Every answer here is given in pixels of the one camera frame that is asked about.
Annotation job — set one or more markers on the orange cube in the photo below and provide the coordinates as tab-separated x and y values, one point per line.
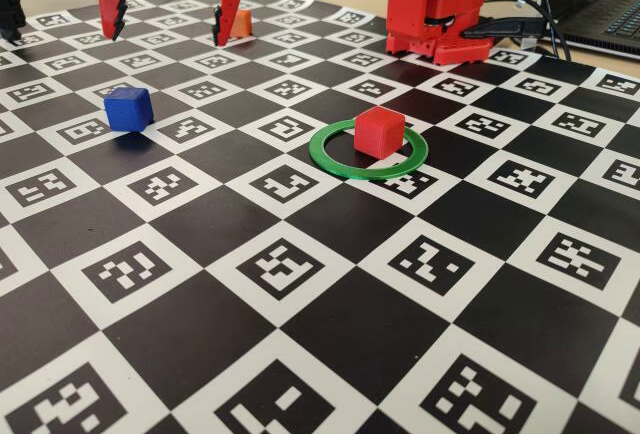
244	24

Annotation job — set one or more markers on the blue cube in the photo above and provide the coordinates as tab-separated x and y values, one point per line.
125	111

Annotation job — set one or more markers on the red cube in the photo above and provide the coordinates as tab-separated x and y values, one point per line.
375	131

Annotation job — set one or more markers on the red robot arm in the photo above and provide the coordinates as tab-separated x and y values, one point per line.
410	4

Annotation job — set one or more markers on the black tripod head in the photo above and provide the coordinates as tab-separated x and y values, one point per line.
10	9

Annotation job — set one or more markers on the black power plug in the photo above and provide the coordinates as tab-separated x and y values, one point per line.
500	29

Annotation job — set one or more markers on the black white marker mat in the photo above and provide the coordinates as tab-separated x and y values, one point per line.
350	304

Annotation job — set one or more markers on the black laptop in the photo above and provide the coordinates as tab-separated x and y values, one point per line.
595	4

